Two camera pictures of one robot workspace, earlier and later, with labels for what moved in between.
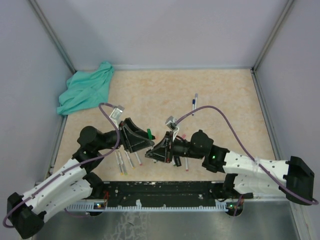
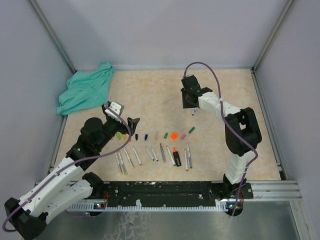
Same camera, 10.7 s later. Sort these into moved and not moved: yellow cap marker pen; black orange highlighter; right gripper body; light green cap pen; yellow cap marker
Moved: right gripper body
Not moved: yellow cap marker pen; yellow cap marker; black orange highlighter; light green cap pen
